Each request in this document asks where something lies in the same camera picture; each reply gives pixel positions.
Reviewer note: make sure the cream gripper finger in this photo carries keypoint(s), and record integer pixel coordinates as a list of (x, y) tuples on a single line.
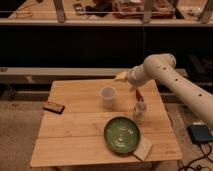
[(121, 76), (132, 88)]

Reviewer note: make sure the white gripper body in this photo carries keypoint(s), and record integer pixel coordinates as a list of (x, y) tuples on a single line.
[(137, 76)]

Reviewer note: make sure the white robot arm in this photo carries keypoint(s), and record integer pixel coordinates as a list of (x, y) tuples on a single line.
[(161, 67)]

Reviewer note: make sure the green ceramic bowl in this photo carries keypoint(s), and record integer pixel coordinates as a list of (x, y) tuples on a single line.
[(122, 135)]

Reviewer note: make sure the small white figurine bottle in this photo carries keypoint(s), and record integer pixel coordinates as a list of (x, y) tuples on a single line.
[(139, 110)]

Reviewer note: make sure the red tray on shelf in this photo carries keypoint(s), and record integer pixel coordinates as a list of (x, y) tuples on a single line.
[(135, 9)]

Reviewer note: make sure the black device on shelf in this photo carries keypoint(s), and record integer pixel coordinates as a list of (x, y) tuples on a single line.
[(79, 9)]

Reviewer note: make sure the brown rectangular box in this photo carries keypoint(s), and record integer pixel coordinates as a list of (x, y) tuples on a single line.
[(54, 107)]

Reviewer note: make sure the black power adapter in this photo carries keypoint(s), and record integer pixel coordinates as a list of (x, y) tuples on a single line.
[(199, 134)]

